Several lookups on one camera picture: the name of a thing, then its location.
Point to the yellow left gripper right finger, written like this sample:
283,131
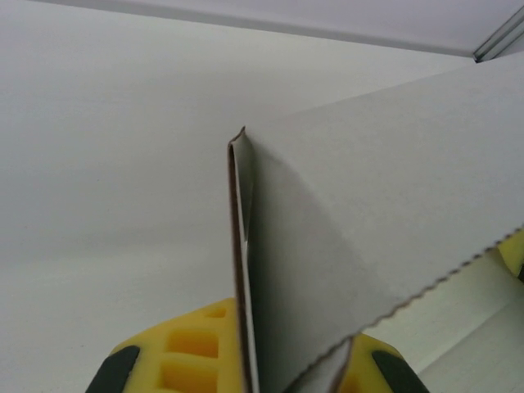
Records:
380,368

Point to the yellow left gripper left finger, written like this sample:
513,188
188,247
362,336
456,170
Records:
184,348

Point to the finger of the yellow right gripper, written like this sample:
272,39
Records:
513,256

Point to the aluminium frame corner post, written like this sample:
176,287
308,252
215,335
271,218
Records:
491,45

